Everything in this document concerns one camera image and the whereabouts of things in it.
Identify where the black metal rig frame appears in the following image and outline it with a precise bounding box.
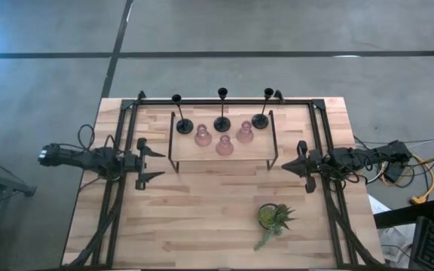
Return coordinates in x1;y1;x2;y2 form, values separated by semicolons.
64;97;386;270

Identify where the grey cable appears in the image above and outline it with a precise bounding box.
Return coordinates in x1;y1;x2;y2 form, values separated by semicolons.
354;136;434;150

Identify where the black metal stand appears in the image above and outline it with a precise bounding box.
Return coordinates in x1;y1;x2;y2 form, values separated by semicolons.
0;150;38;271

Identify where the yellow cable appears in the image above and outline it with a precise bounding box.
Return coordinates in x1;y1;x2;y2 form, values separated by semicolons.
379;153;434;206

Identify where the black cable loop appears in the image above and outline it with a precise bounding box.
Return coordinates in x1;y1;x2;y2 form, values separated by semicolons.
76;123;96;152

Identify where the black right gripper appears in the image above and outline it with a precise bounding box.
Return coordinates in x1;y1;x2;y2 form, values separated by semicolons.
281;140;322;194

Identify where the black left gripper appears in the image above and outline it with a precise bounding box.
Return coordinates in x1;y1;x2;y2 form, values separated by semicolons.
135;137;167;191

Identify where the succulent plant in black pot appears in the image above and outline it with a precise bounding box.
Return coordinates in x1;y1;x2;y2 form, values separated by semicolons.
253;202;297;252

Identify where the white plastic bag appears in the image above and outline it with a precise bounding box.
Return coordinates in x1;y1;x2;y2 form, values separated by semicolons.
367;193;416;266

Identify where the tall black candlestick holder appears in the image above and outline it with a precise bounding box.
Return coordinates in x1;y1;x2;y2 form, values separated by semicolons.
171;93;194;136
251;87;275;130
213;87;232;133

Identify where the pink glass candle holder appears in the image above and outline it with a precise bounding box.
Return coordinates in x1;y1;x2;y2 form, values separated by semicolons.
235;120;255;145
215;134;235;157
194;123;213;148

